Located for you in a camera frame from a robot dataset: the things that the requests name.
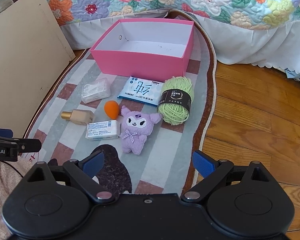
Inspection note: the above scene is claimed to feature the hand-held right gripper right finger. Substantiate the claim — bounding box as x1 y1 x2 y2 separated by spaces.
181 150 278 204

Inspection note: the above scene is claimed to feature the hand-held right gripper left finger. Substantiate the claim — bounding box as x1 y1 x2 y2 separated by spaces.
23 151 115 204

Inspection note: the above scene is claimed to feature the white tissue pack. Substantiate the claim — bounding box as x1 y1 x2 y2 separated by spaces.
85 120 121 141

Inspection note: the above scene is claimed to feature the purple plush toy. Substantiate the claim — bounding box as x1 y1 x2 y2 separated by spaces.
119 105 162 154

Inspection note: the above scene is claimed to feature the beige foundation bottle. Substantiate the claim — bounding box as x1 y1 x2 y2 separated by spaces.
61 109 95 125

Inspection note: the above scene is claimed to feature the green yarn ball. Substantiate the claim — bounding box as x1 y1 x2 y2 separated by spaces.
157 76 195 126

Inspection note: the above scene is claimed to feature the orange makeup sponge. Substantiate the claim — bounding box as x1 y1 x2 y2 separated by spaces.
104 100 120 119

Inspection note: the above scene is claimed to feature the clear plastic floss pick box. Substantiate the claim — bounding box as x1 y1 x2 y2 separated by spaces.
80 78 110 104

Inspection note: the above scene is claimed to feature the blue white wet wipes packet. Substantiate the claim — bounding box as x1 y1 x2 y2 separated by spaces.
117 76 165 106

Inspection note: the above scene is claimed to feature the pink cardboard box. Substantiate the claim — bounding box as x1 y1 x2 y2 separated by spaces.
90 19 195 77

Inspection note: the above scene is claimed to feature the pink fuzzy cloth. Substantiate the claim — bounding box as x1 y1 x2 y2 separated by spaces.
0 155 30 240

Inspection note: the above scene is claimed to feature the striped rug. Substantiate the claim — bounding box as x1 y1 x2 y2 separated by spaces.
20 10 218 195

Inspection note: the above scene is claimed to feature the beige board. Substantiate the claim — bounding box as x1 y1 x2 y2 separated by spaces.
0 0 76 138

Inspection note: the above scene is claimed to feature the floral quilted bedspread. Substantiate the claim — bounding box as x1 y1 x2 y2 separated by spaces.
60 5 300 68

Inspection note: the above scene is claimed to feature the black cable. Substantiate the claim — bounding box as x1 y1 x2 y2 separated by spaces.
0 161 24 178

